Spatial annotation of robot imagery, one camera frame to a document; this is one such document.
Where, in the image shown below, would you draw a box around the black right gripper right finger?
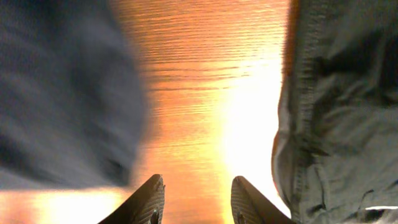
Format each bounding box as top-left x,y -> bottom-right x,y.
231,176 -> 294,224

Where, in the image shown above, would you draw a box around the navy blue shorts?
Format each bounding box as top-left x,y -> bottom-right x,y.
1,0 -> 146,190

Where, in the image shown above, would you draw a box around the black clothes pile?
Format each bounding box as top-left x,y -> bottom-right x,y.
272,0 -> 397,223

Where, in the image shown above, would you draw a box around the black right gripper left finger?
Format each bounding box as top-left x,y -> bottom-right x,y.
98,174 -> 165,224

